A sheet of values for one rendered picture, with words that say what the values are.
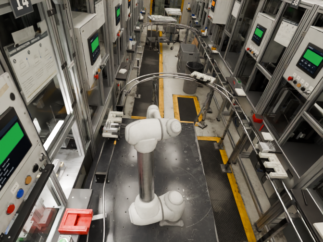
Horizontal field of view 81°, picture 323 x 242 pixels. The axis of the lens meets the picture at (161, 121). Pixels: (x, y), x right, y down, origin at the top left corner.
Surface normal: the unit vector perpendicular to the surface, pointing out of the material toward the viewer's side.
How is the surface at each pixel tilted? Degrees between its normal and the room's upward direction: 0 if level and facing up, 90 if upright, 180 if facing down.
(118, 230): 0
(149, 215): 68
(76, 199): 0
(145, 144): 77
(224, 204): 0
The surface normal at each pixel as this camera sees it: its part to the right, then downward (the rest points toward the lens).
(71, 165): 0.10, -0.76
